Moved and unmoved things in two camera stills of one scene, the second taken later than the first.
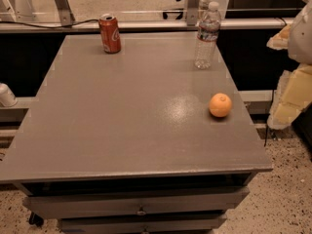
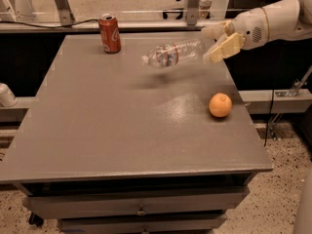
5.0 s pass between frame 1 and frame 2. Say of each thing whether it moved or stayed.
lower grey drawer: stayed
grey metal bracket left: stayed
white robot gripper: moved
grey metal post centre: stayed
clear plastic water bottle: moved
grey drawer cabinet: stayed
